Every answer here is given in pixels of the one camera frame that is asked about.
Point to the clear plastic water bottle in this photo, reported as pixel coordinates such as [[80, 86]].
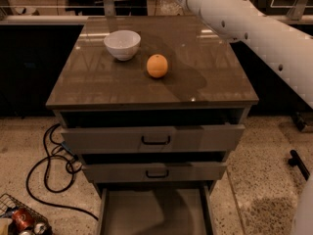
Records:
[[169, 7]]

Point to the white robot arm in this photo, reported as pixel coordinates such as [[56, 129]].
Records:
[[270, 201]]

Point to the grey drawer cabinet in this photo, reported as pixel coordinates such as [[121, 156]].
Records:
[[205, 85]]

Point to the top grey drawer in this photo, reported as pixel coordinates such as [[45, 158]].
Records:
[[153, 139]]

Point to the grey drawer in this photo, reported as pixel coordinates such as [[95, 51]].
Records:
[[162, 211], [153, 139], [132, 173]]

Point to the middle grey drawer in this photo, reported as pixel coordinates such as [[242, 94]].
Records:
[[132, 173]]

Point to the bottom grey drawer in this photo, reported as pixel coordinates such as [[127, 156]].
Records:
[[162, 211]]

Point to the white ceramic bowl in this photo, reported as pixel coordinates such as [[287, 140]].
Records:
[[123, 44]]

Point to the orange fruit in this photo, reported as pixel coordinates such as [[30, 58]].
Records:
[[157, 66]]

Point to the black bar on floor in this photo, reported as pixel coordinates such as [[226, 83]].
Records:
[[295, 160]]

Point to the silver can top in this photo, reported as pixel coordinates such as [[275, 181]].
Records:
[[40, 228]]

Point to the red soda can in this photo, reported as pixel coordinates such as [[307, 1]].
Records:
[[23, 219]]

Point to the black wire basket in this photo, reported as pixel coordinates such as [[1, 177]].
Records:
[[9, 204]]

